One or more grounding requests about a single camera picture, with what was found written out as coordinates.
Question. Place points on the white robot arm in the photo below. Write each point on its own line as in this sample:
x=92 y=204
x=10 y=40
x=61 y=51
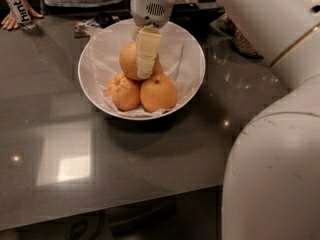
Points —
x=271 y=188

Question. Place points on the dark tray at table edge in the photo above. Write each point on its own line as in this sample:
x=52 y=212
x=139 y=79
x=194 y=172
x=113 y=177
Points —
x=183 y=14

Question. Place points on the colourful coaster on table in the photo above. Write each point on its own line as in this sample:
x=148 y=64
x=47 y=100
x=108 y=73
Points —
x=86 y=27

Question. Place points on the person's right hand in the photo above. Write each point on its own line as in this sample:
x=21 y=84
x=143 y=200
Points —
x=10 y=23

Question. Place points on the hint water bottle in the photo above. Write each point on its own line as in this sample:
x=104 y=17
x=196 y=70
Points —
x=20 y=12

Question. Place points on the hidden back orange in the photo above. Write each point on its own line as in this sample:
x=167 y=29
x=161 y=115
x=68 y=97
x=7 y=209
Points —
x=157 y=69

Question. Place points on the white paper liner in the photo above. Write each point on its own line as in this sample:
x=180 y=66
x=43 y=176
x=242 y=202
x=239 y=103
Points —
x=103 y=55

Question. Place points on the white bowl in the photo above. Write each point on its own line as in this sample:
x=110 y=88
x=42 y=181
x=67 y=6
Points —
x=190 y=60

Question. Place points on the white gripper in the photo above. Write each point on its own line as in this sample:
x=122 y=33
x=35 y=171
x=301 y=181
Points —
x=151 y=9

